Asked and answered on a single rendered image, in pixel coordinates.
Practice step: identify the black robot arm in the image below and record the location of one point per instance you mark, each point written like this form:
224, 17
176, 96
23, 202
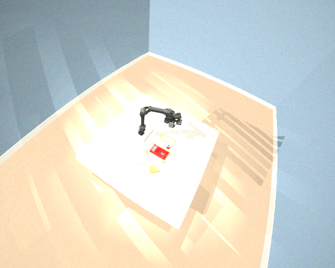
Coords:
168, 112

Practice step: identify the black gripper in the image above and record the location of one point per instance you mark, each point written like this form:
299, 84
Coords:
178, 121

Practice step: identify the yellow rectangular block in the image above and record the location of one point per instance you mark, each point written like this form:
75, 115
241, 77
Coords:
154, 169

